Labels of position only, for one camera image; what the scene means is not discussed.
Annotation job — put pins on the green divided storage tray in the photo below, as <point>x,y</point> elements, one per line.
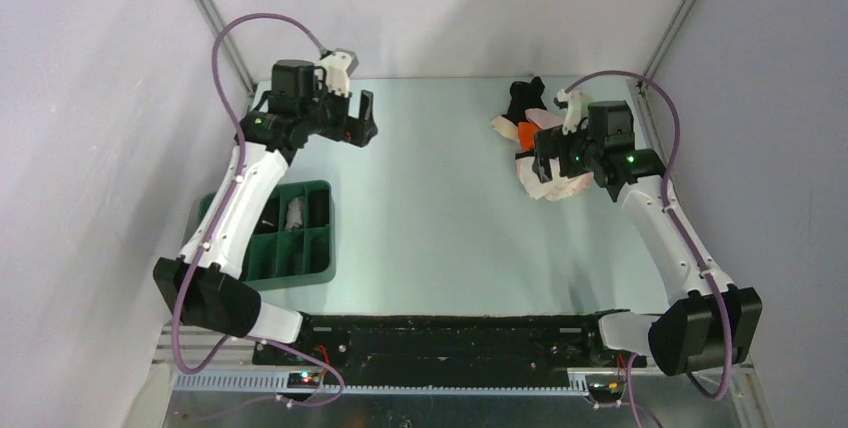
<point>275,259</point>

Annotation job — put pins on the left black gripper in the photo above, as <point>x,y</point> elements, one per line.
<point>357,131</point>

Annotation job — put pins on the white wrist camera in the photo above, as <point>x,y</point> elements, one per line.
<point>574,104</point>
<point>334,70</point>

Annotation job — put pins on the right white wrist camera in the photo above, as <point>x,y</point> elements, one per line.
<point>574,104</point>

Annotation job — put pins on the right aluminium frame post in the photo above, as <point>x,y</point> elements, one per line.
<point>674,27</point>

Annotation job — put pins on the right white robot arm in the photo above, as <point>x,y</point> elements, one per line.
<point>710,321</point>

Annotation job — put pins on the cream underwear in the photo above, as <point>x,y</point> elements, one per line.
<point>506,128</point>

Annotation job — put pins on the light pink underwear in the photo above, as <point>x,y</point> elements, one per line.
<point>543,118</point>

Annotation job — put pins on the orange underwear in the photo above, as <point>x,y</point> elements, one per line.
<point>526,132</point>

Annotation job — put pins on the rolled white underwear in tray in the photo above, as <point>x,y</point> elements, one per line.
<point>295,214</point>

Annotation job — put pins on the aluminium frame post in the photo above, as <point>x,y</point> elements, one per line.
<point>228,50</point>
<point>674,27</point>

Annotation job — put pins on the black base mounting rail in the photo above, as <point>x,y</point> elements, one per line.
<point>535,351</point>

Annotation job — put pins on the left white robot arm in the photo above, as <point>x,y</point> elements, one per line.
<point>202,284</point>

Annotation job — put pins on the white pink-trimmed underwear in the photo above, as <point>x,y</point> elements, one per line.
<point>556,189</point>

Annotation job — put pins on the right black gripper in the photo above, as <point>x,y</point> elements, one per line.
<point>553,141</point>

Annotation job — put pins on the left aluminium frame post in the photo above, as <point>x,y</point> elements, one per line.
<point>228,50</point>

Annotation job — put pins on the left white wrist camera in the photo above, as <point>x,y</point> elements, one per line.
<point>334,70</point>

